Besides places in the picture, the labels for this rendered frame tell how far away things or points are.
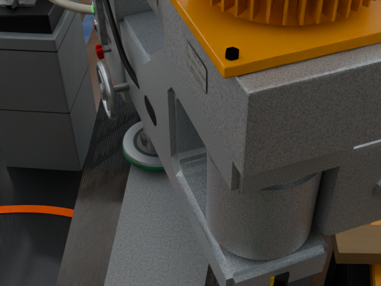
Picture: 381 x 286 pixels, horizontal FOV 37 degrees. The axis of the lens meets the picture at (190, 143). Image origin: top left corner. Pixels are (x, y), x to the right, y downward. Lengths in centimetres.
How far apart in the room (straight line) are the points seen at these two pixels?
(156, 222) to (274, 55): 104
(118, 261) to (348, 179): 78
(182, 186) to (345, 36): 57
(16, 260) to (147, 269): 126
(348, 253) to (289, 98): 104
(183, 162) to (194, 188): 6
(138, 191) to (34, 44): 106
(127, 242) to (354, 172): 80
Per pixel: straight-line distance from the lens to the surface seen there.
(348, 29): 69
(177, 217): 162
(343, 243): 166
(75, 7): 198
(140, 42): 125
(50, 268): 263
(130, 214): 164
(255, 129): 64
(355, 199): 99
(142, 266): 153
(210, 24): 68
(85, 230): 178
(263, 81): 62
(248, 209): 91
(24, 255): 270
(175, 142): 114
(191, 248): 155
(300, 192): 90
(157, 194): 168
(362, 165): 93
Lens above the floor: 211
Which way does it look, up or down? 43 degrees down
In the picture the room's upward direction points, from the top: 1 degrees counter-clockwise
